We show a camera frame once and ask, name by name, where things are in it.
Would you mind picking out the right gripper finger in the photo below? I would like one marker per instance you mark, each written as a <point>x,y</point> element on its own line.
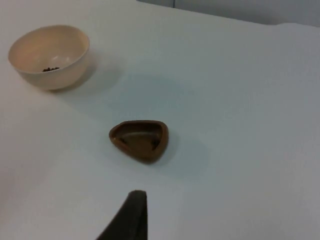
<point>131,220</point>

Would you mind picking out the dark brown wooden cup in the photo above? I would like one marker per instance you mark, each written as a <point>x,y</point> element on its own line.
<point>140,147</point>

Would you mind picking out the coffee beans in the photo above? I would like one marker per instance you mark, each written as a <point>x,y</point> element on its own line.
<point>51,69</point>

